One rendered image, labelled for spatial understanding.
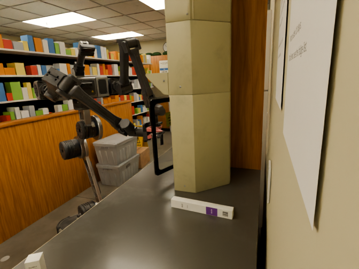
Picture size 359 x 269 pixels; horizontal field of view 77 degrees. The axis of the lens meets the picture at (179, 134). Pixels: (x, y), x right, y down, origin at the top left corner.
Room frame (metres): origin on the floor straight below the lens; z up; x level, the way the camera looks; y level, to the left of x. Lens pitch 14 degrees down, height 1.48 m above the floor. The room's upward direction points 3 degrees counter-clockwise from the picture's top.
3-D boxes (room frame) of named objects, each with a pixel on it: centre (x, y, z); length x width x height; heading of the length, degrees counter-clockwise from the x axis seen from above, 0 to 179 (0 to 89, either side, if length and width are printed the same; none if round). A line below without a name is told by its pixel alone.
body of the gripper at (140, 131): (1.25, 0.21, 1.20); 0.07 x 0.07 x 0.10; 69
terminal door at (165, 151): (1.22, 0.04, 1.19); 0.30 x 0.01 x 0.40; 139
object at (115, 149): (3.33, 0.95, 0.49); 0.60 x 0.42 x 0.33; 159
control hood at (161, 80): (1.21, 0.03, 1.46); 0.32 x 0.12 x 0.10; 159
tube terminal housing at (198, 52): (1.14, -0.14, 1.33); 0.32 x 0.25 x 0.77; 159
